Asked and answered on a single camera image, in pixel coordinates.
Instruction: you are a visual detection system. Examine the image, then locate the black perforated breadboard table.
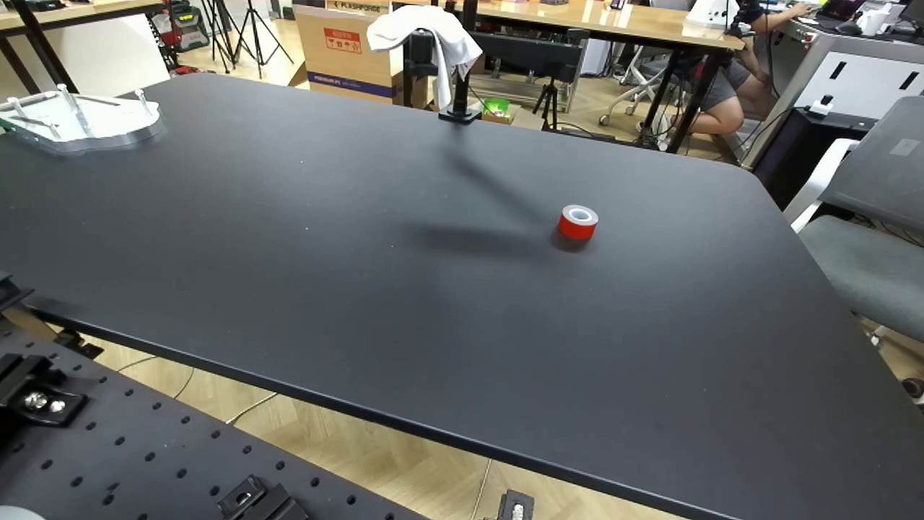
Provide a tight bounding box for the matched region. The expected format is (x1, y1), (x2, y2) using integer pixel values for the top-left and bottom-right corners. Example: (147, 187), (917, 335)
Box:
(0, 325), (427, 520)

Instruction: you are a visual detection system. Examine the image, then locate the white board panel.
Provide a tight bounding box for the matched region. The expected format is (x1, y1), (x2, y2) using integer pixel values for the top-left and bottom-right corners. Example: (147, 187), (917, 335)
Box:
(42, 10), (174, 98)

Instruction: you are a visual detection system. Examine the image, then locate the black mounting block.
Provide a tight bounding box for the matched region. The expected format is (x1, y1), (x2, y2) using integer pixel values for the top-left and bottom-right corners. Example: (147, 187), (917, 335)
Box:
(216, 474), (315, 520)

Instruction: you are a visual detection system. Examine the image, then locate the red tape roll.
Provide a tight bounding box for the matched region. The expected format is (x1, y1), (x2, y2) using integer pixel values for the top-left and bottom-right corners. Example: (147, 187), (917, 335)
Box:
(556, 202), (602, 244)

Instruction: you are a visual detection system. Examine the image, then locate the long wooden desk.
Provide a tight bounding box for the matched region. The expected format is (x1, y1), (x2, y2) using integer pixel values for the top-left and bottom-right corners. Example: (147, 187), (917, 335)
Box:
(470, 0), (748, 152)

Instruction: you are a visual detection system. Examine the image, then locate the white plate with metal bracket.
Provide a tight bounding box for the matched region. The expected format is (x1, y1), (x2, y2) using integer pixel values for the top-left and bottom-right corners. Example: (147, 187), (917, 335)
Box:
(0, 83), (166, 146)

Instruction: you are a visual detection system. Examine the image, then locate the white cloth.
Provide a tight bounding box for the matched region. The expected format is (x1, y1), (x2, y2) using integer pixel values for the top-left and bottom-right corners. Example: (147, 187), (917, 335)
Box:
(364, 3), (485, 111)

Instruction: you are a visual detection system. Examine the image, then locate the green box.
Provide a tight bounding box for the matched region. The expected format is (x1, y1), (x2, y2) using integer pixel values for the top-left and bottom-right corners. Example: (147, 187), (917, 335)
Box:
(479, 94), (518, 127)

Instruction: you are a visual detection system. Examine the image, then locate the black stand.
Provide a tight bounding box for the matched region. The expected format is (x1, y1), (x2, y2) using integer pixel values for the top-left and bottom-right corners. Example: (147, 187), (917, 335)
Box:
(401, 26), (485, 127)

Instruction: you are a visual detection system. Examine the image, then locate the small black tripod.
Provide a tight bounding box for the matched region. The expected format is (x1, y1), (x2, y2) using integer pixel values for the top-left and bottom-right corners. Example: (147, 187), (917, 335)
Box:
(533, 75), (573, 136)

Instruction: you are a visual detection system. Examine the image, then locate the grey cabinet with black slots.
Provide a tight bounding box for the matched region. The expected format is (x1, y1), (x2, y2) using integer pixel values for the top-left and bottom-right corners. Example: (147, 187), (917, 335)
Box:
(748, 32), (924, 205)

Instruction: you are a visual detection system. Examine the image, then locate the cardboard box with red print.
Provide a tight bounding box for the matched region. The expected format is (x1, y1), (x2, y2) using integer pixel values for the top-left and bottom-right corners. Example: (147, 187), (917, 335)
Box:
(293, 3), (407, 98)

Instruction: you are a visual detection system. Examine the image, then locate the grey office chair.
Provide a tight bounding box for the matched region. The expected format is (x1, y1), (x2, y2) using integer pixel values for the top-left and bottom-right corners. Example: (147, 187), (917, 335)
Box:
(784, 94), (924, 343)

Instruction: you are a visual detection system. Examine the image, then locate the black bracket with silver bolt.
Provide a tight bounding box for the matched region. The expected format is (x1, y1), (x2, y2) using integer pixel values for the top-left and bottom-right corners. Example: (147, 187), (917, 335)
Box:
(0, 354), (89, 426)

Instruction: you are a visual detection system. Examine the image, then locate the wooden desk with black legs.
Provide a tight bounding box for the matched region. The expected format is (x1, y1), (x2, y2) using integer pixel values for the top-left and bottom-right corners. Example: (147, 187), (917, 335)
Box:
(0, 0), (167, 94)

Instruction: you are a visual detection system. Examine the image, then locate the tall black tripod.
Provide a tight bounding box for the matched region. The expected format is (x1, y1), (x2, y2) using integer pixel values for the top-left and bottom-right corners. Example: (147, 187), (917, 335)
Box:
(198, 0), (299, 81)

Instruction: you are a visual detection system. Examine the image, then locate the seated person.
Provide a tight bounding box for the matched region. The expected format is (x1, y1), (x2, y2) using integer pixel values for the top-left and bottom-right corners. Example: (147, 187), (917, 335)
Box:
(674, 0), (811, 137)

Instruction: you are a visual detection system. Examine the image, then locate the silver metal fitting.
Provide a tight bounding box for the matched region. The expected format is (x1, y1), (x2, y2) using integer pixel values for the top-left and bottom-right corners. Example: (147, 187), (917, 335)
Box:
(496, 487), (537, 520)

